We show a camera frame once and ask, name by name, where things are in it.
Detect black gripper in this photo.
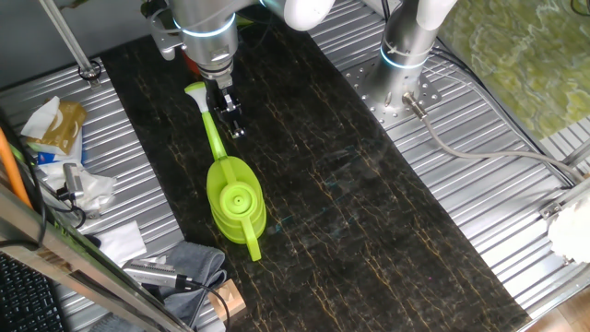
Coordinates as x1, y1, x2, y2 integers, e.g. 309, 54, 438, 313
212, 85, 247, 140

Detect lime green watering can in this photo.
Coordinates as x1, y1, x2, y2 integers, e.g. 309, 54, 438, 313
183, 81, 267, 263

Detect red plant pot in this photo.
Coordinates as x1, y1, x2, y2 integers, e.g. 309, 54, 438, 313
181, 48, 202, 78

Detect green leafy plant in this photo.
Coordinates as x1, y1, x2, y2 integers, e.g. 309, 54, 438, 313
137, 0, 171, 22

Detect grey terry towel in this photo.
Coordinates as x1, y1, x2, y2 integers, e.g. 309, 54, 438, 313
89, 240, 228, 332

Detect black marble mat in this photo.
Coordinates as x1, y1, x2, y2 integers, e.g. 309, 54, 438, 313
99, 0, 534, 332

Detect crumpled white tissue pile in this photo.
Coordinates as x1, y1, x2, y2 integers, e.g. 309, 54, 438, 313
39, 159, 116, 213

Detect flat white paper napkin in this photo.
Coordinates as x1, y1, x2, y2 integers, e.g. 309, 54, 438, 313
94, 219, 148, 267

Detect gold tissue box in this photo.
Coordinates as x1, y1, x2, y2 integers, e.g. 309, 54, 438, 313
20, 95, 88, 156

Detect small wooden block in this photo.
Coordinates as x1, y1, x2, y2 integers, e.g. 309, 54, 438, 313
206, 278, 248, 323

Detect aluminium tripod pole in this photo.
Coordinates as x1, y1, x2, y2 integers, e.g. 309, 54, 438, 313
37, 0, 103, 89

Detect blue white packet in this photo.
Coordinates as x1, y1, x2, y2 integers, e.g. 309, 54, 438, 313
36, 131, 84, 167

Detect orange rod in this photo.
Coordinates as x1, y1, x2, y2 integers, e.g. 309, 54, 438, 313
0, 126, 33, 208

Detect black keyboard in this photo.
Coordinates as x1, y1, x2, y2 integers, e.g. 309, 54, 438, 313
0, 253, 65, 332

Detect white fluffy cloth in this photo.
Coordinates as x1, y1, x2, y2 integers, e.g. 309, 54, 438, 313
547, 193, 590, 265

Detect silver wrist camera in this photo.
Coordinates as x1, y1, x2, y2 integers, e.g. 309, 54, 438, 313
147, 18, 185, 62

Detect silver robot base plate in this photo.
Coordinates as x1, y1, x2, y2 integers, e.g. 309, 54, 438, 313
343, 57, 443, 130

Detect black camera cable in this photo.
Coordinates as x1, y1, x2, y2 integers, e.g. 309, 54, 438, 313
53, 186, 89, 230
183, 275, 231, 331

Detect metal frame bar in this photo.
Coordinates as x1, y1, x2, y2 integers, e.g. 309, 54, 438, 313
0, 184, 195, 332

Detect thick grey robot cable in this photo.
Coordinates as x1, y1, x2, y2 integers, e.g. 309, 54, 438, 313
400, 90, 586, 184

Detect aluminium profile rail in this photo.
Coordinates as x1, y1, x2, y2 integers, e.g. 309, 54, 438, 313
538, 137, 590, 220

